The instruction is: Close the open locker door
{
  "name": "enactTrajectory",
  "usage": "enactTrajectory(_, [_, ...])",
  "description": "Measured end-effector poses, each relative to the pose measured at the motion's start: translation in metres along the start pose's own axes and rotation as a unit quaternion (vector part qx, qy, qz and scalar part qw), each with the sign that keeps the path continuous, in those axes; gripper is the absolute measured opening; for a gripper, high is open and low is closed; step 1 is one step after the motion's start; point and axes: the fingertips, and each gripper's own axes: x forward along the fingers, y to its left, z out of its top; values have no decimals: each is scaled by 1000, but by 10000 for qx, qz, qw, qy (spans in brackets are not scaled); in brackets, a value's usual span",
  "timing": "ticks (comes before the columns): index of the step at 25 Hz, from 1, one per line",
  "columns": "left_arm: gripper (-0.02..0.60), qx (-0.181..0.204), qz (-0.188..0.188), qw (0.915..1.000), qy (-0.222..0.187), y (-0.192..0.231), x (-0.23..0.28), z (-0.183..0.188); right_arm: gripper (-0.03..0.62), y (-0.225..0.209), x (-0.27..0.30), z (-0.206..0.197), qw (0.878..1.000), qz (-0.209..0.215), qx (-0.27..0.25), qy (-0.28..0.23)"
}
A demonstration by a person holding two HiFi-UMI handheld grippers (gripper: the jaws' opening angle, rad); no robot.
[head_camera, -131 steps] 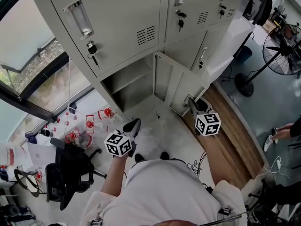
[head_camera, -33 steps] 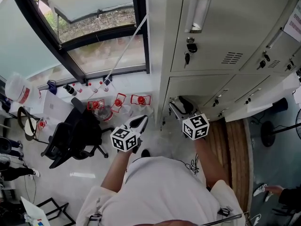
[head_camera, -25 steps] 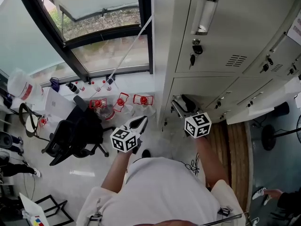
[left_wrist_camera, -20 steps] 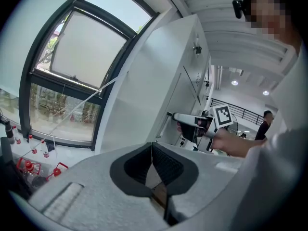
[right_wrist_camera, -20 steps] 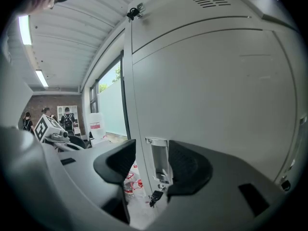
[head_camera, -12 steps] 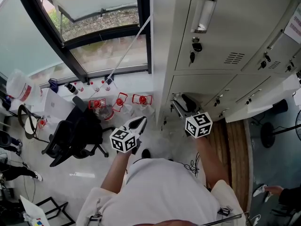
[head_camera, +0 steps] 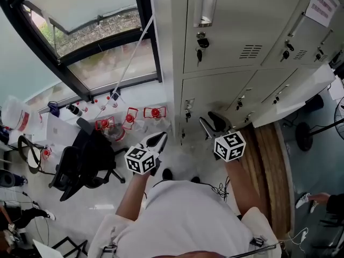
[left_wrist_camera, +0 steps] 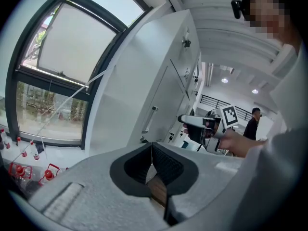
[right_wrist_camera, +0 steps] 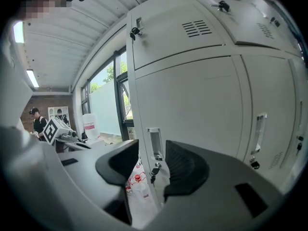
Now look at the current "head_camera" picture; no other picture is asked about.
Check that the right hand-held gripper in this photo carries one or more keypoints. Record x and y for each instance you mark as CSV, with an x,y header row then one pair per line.
x,y
229,146

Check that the black window frame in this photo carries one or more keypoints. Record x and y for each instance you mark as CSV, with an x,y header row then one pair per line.
x,y
67,71

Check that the round black frame stool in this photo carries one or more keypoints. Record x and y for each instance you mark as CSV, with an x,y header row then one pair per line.
x,y
33,156

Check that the white locker door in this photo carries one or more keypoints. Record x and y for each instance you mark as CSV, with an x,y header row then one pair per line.
x,y
209,90

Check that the black office chair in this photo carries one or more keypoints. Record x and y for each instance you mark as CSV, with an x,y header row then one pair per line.
x,y
86,157

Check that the black metal stand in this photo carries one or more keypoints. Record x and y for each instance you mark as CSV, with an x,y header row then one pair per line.
x,y
70,244

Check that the person's black right shoe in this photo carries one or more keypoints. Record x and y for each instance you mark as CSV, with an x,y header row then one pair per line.
x,y
195,179

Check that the person's white shirt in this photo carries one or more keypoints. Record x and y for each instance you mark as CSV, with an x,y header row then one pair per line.
x,y
182,219

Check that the person's black shoe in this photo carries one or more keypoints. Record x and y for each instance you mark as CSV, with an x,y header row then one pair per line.
x,y
167,174
195,179

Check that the white window pole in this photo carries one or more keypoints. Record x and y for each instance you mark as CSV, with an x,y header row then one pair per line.
x,y
131,58

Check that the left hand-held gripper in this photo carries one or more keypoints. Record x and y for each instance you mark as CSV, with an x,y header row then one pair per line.
x,y
141,160

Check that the brown wooden floor platform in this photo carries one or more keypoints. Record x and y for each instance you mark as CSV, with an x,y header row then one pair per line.
x,y
268,157

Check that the black thermos bottle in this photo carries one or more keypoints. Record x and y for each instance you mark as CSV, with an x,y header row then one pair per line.
x,y
74,110

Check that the person's black left shoe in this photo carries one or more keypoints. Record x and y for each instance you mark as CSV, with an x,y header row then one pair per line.
x,y
167,174

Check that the white box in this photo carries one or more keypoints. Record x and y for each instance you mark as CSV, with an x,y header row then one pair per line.
x,y
60,129

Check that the small red cap bottle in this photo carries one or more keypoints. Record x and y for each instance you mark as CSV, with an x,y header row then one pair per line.
x,y
113,103
82,107
100,106

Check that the black standing fan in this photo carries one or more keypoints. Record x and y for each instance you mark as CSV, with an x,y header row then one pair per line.
x,y
303,136

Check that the person's left forearm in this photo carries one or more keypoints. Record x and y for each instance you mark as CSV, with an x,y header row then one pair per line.
x,y
131,197

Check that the white paper notice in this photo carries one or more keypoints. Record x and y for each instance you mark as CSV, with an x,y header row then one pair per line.
x,y
321,4

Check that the clear jug with red label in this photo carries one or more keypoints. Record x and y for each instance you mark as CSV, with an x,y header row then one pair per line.
x,y
117,134

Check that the large red label water jug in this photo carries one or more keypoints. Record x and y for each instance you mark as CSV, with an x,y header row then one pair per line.
x,y
18,117

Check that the white table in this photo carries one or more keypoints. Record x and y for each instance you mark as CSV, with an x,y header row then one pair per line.
x,y
295,90

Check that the dark teal waste bin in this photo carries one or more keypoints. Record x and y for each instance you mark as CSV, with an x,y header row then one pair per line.
x,y
315,103

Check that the person's right forearm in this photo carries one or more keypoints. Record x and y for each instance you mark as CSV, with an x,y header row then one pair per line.
x,y
242,187

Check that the grey metal locker cabinet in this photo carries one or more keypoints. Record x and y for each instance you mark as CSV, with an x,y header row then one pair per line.
x,y
236,23

